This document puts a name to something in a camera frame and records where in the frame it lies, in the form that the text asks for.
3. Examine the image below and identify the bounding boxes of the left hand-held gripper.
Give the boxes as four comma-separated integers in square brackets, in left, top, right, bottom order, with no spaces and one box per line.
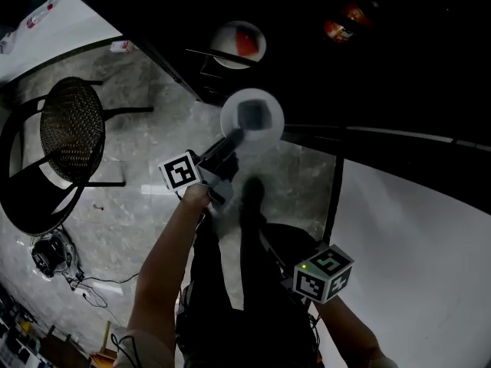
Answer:
[158,127,245,212]

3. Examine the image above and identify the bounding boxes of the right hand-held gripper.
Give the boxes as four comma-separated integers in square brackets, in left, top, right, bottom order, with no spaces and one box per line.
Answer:
[259,223,354,305]

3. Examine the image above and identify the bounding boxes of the white round plate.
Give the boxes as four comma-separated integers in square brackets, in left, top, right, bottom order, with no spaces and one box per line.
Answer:
[220,87,285,153]
[209,20,268,71]

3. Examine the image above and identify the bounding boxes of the black mini fridge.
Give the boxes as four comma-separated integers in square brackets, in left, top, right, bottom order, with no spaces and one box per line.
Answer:
[126,0,491,216]

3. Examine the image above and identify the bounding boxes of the person's right forearm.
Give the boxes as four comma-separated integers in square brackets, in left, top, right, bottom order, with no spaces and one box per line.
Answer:
[312,295,384,368]

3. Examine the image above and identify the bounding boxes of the person's left forearm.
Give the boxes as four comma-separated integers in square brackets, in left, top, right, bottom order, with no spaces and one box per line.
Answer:
[128,184,210,360]

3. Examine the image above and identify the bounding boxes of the black shoe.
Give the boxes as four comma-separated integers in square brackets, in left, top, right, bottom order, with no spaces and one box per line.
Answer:
[239,176,266,222]

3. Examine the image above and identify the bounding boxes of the person's black trousers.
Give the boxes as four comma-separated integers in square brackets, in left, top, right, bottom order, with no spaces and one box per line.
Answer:
[174,205,321,368]

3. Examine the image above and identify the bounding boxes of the red watermelon slice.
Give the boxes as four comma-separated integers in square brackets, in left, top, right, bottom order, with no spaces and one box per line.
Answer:
[234,27,260,58]

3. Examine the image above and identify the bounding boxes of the black wicker chair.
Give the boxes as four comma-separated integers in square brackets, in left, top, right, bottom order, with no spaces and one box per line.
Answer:
[0,75,154,237]

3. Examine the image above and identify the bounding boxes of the orange drink bottle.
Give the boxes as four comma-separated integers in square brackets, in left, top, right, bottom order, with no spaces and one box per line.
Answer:
[322,1,373,44]

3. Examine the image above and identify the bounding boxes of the person's beige shirt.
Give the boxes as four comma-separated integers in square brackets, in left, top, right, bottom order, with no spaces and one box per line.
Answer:
[113,326,400,368]

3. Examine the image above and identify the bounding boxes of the wooden stand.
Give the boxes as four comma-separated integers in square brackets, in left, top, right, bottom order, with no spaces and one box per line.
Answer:
[90,320,116,368]

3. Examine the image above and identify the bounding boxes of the clear bottle with red label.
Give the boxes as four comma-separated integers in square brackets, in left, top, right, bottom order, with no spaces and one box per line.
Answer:
[25,0,54,28]

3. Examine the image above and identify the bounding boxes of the black arm cord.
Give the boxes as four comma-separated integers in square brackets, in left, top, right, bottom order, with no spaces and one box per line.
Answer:
[110,333,135,368]

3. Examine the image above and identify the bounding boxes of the black headset with cables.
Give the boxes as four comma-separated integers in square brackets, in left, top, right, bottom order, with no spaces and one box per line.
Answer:
[30,228,84,283]

